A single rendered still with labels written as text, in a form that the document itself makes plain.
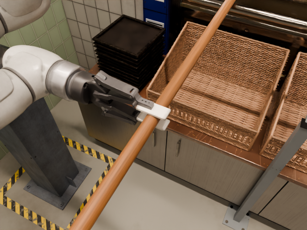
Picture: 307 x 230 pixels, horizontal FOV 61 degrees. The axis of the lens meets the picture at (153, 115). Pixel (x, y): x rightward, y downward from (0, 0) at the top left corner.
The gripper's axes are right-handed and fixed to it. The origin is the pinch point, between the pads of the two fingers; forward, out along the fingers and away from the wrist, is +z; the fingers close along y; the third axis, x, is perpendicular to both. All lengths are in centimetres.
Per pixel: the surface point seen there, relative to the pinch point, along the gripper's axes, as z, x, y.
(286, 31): 23, -91, 25
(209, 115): 5, -46, 47
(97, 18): -91, -96, 53
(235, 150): 22, -43, 61
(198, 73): -12, -85, 60
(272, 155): 37, -46, 59
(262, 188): 39, -35, 71
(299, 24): 24, -58, 3
